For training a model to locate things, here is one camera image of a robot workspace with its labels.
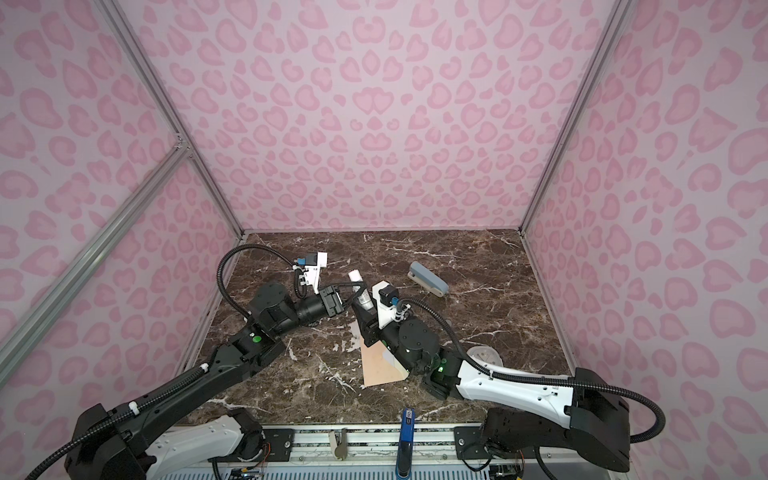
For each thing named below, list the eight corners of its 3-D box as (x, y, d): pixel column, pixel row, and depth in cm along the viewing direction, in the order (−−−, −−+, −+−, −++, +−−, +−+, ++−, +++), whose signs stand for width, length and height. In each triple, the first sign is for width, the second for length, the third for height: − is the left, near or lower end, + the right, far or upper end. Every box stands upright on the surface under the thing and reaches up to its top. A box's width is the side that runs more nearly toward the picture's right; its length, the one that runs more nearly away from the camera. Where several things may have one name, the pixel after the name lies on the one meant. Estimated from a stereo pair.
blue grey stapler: (406, 276, 108) (406, 267, 104) (414, 268, 111) (415, 260, 107) (439, 300, 102) (441, 292, 98) (447, 292, 104) (449, 283, 100)
